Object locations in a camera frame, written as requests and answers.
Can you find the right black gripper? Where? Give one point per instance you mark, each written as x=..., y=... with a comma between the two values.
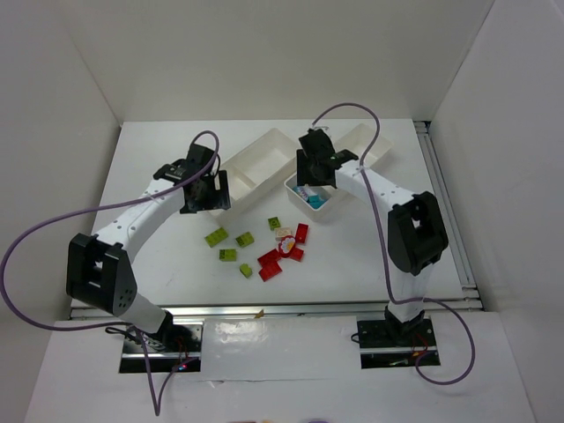
x=314, y=172

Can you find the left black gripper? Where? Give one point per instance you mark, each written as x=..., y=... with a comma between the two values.
x=211, y=194

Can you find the cyan round printed lego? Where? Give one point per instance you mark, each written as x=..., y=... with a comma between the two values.
x=302, y=192

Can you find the cyan long lego brick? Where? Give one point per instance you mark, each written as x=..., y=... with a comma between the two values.
x=316, y=202

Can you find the lime green long lego brick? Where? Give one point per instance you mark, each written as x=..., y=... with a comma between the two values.
x=216, y=237

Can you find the red lego brick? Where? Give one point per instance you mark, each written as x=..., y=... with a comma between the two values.
x=270, y=257
x=301, y=233
x=269, y=270
x=297, y=254

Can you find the small lime green lego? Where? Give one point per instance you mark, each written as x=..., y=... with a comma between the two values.
x=246, y=270

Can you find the red flower lego piece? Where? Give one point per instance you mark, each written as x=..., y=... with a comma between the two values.
x=286, y=246

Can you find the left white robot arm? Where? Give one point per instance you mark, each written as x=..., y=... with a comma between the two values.
x=99, y=268

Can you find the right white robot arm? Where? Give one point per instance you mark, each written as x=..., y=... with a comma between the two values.
x=410, y=226

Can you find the right white divided bin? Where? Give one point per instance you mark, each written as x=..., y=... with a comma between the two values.
x=349, y=182

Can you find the white divided bin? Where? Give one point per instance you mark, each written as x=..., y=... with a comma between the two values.
x=349, y=182
x=256, y=170

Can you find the left white divided bin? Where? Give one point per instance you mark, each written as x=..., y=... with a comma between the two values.
x=256, y=170

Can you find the small green printed lego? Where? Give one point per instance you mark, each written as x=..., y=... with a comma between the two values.
x=274, y=223

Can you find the beige lego brick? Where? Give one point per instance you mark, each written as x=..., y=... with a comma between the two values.
x=282, y=232

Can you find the white paper sheet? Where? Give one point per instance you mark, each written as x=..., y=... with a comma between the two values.
x=279, y=349

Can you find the aluminium side rail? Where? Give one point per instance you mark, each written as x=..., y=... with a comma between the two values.
x=471, y=295

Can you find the aluminium front rail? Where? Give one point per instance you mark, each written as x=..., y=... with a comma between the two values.
x=279, y=309

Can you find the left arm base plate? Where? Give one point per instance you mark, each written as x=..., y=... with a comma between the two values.
x=185, y=357

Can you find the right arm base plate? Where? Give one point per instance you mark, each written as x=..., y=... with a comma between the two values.
x=379, y=350

